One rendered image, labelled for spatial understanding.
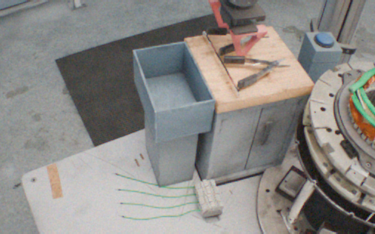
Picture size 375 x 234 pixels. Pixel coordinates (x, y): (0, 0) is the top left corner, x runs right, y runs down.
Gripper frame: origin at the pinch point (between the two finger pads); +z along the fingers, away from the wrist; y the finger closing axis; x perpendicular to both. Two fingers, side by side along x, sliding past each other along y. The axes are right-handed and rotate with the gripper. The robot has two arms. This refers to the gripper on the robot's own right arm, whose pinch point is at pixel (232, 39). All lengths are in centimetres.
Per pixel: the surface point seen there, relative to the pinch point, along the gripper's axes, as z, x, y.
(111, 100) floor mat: 108, -13, -91
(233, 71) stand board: 2.2, -2.2, 6.3
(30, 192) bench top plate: 31, -47, 4
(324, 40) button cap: 4.4, 24.0, -0.1
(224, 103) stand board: 2.2, -7.0, 13.3
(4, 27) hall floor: 111, -71, -182
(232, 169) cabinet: 26.3, -1.5, 12.7
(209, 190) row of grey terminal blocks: 26.4, -8.3, 16.1
